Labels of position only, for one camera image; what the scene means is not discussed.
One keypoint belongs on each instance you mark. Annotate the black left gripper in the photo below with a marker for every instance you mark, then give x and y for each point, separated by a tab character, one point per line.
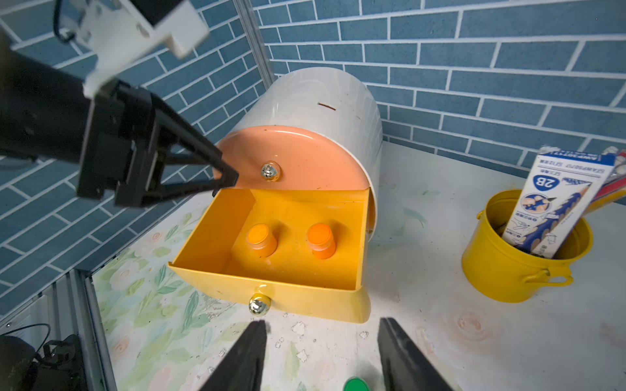
128	144

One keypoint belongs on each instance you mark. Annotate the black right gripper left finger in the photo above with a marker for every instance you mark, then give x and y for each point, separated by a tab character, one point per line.
242	367

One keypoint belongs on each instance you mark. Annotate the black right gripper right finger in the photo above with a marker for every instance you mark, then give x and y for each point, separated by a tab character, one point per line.
404	366

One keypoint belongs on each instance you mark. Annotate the green paint can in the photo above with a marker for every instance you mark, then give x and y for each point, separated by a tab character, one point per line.
356	384

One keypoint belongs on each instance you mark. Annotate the yellow drawer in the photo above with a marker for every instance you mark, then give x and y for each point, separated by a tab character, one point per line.
217	260

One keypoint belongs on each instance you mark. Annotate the orange paint can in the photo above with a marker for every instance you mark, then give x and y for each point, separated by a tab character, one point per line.
320	239
261	240

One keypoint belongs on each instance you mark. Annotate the orange top drawer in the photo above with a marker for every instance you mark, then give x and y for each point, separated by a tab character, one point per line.
288	158

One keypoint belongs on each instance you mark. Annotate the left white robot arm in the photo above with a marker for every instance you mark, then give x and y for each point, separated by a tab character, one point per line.
44	113

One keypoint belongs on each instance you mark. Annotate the white round drawer cabinet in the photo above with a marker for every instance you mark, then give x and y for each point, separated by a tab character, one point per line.
331	103

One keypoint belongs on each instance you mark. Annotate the yellow metal bucket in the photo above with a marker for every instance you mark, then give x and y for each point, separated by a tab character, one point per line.
503	273

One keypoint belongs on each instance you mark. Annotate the blue white pencil box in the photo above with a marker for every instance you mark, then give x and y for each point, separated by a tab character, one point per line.
560	186

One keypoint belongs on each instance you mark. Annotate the pencils in bucket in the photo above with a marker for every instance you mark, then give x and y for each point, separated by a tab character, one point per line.
613	188

